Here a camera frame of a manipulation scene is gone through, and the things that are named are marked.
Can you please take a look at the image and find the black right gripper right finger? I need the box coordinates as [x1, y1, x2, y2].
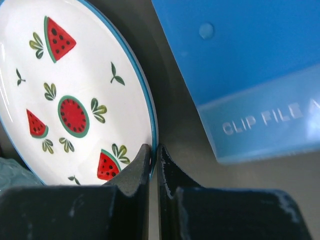
[157, 145, 312, 240]

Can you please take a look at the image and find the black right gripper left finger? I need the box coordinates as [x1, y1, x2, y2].
[0, 144, 150, 240]

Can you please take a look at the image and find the white watermelon plate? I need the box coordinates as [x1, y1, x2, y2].
[0, 0, 158, 186]

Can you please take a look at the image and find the teal scalloped plate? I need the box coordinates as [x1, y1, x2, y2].
[0, 157, 42, 192]

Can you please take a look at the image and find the blue clip file folder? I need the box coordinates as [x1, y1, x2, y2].
[152, 0, 320, 165]

